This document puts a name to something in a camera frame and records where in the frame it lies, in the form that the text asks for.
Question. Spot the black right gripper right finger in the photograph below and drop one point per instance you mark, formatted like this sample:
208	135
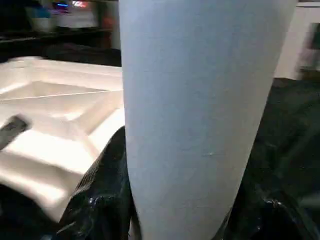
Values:
280	220

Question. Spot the white plastic table top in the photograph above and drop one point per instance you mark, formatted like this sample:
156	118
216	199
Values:
55	125

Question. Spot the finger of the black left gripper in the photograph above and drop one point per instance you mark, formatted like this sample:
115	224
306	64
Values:
12	130

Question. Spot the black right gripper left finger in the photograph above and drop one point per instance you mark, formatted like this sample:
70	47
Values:
102	200

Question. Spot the black table mat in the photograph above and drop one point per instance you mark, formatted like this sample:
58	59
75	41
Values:
290	140

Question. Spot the white plastic table leg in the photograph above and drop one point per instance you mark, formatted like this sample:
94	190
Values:
200	115

